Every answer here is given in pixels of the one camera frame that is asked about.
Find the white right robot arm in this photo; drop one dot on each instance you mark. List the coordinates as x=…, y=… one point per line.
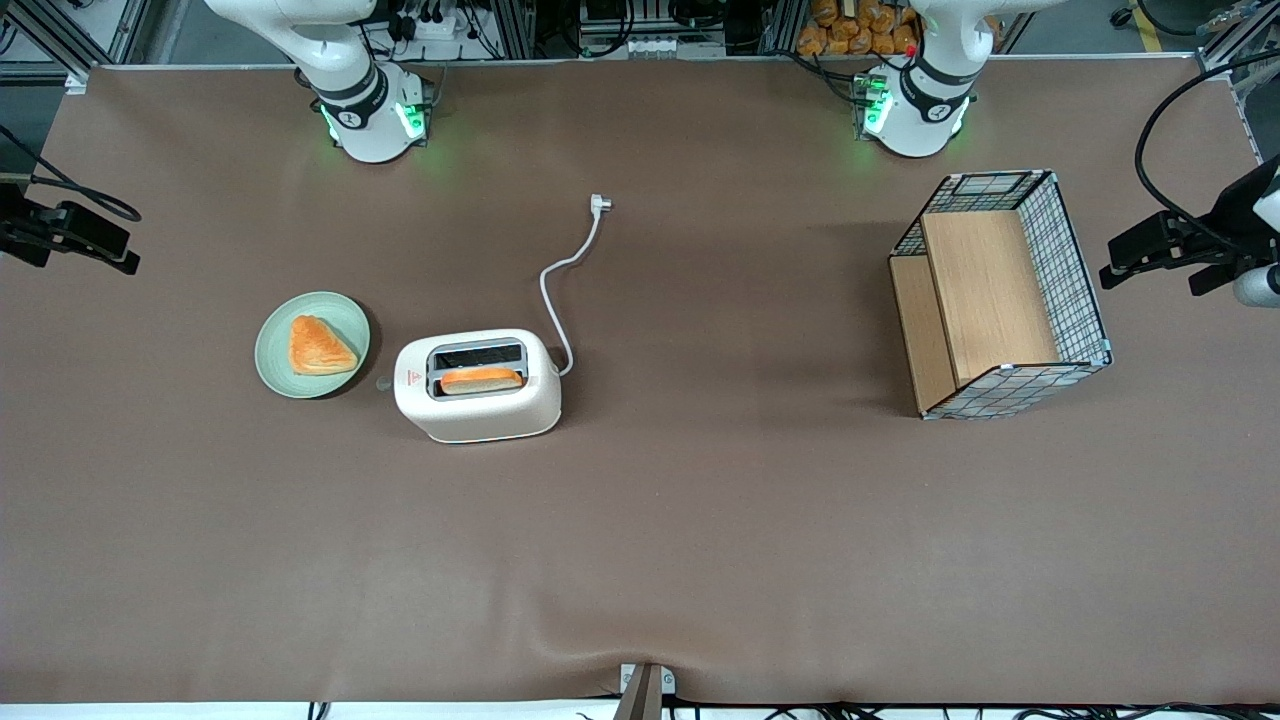
x=360, y=130

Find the grey metal camera mount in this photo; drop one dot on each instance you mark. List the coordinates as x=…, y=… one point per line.
x=645, y=695

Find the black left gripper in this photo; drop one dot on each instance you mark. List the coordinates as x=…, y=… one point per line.
x=1226, y=216

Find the toast slice with orange crust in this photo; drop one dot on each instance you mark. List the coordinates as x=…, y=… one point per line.
x=480, y=379

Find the white two-slot toaster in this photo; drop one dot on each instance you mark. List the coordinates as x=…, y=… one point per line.
x=480, y=415

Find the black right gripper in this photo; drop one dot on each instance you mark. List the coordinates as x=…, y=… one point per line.
x=18, y=232

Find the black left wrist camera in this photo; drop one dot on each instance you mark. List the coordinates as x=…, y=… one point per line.
x=1160, y=240

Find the bag of golden buns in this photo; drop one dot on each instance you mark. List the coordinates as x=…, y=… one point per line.
x=850, y=30

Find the triangular golden pastry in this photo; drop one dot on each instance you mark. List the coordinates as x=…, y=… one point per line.
x=318, y=348

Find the brown table mat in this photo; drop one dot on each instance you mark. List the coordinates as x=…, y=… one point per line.
x=700, y=550

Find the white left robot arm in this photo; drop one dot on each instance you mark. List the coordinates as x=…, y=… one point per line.
x=915, y=125

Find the wooden shelf insert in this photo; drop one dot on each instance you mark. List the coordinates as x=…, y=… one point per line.
x=985, y=290

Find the white power strip with plugs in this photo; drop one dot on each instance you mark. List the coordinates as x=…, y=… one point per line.
x=440, y=22

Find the pale green round plate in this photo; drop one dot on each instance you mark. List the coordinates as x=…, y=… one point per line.
x=275, y=355

